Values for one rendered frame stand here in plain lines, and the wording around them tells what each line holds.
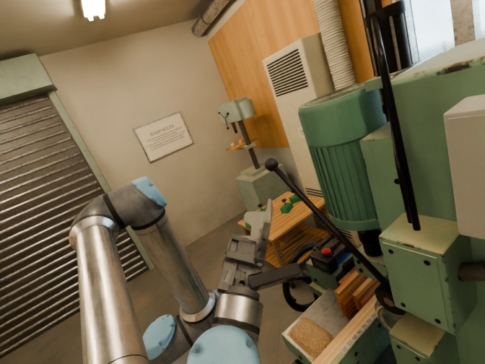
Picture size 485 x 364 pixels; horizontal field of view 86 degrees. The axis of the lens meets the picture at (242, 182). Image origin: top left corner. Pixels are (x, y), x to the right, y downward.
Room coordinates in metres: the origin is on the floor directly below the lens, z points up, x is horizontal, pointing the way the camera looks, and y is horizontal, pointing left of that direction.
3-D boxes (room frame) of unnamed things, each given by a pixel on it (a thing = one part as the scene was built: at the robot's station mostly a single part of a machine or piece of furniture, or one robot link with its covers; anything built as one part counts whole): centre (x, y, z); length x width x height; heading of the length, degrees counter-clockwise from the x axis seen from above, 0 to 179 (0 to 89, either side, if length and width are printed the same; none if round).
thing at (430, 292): (0.32, -0.22, 1.23); 0.09 x 0.08 x 0.15; 26
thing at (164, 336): (0.84, 0.51, 0.81); 0.17 x 0.15 x 0.18; 112
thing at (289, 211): (2.13, -0.22, 0.32); 0.66 x 0.57 x 0.64; 113
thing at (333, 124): (0.58, -0.26, 1.35); 0.18 x 0.18 x 0.31
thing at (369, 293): (0.60, -0.25, 0.92); 0.16 x 0.02 x 0.04; 116
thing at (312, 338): (0.56, -0.02, 0.91); 0.12 x 0.09 x 0.03; 26
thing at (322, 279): (0.76, -0.19, 0.91); 0.15 x 0.14 x 0.09; 116
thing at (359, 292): (0.63, -0.27, 0.93); 0.22 x 0.01 x 0.06; 116
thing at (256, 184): (3.00, -0.24, 0.79); 0.62 x 0.48 x 1.58; 24
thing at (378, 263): (0.56, -0.27, 1.03); 0.14 x 0.07 x 0.09; 26
